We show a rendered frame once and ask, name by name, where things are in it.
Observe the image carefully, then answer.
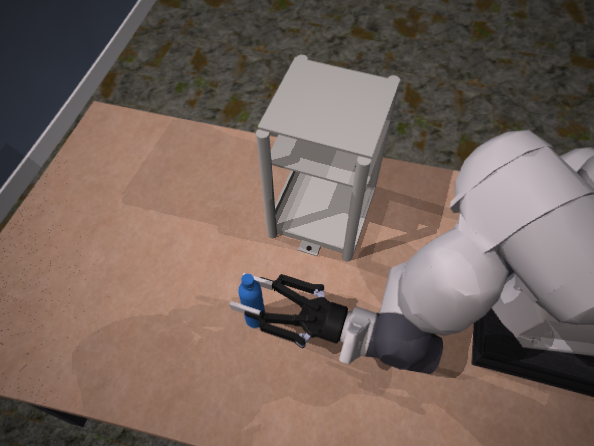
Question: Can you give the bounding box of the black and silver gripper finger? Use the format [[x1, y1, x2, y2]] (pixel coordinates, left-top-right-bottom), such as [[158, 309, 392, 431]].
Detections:
[[229, 301, 315, 348], [253, 274, 324, 311]]

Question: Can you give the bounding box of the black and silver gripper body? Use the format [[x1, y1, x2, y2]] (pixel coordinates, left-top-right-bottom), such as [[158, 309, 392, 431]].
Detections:
[[299, 297, 348, 344]]

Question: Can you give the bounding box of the grey shelving unit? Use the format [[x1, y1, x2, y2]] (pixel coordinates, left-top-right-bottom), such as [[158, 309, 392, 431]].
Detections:
[[256, 55, 400, 262]]

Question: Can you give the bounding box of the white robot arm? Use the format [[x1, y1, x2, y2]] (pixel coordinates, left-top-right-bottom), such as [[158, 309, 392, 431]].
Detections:
[[339, 130, 594, 374]]

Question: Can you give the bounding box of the blue bottle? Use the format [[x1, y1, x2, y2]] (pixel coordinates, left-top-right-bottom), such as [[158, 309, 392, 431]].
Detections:
[[238, 273, 265, 328]]

